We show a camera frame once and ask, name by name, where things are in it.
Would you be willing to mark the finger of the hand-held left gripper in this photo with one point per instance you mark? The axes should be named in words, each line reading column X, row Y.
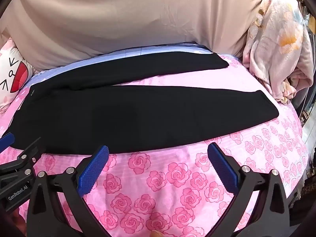
column 29, row 153
column 7, row 139

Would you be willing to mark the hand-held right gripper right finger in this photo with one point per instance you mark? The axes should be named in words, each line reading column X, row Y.
column 222, row 169

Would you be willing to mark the pale floral blanket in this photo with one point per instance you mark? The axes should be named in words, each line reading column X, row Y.
column 279, row 42

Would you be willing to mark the pink rose print bedsheet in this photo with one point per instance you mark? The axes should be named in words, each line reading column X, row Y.
column 172, row 175

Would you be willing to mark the white cartoon face pillow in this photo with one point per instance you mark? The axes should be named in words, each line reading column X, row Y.
column 12, row 66

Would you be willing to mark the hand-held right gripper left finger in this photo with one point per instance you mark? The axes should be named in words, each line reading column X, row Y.
column 95, row 170

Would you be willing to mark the black pants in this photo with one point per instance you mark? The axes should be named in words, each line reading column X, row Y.
column 148, row 113

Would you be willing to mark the beige padded headboard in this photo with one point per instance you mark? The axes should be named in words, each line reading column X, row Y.
column 123, row 17

